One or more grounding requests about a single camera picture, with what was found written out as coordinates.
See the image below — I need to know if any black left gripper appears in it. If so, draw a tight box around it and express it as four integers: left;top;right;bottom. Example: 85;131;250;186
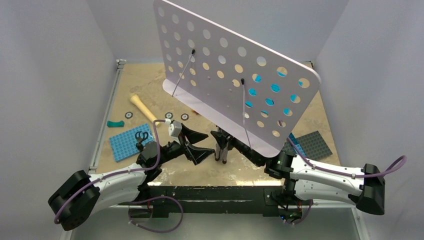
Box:
155;123;214;166

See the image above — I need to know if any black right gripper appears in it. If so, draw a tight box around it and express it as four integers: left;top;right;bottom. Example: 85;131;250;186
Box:
211;121;262;166

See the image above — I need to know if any lilac tripod music stand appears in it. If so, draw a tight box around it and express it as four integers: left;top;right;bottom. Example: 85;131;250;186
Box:
152;0;321;157

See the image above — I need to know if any black microphone desk stand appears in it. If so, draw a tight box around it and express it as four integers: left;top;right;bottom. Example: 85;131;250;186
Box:
134;131;149;152

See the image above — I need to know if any teal sheet music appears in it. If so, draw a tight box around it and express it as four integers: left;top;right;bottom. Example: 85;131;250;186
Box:
243;71;304;118

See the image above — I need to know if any cream microphone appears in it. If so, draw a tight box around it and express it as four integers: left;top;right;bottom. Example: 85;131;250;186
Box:
129;93;162;127

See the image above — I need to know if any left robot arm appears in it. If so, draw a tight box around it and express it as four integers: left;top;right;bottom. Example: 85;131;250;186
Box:
47;122;215;231

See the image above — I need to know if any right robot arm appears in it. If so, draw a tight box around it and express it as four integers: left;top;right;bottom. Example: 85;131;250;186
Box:
210;130;386;216

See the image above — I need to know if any light blue brick plate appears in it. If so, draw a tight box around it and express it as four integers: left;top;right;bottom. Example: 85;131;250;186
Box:
288;133;306;156

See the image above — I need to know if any light blue brick baseplate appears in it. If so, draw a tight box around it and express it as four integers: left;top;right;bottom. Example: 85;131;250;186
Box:
109;123;154;163

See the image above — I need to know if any dark blue poker chip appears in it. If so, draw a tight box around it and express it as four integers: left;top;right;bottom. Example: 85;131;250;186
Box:
125;111;133;119

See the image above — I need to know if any teal curved block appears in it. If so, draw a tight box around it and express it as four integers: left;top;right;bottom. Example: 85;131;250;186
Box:
106;120;125;128

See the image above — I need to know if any grey brick baseplate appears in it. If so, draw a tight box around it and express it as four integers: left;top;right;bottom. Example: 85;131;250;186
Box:
281;131;333;161

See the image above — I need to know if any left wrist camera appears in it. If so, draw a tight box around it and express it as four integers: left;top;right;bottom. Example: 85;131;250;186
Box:
165;118;183;143

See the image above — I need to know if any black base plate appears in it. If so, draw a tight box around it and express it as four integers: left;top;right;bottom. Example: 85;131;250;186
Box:
116;185;314;220

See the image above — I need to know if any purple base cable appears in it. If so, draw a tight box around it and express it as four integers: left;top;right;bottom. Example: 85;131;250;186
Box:
128;196;185;234

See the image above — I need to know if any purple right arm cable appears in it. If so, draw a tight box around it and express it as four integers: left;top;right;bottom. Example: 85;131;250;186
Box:
278;120;408;179

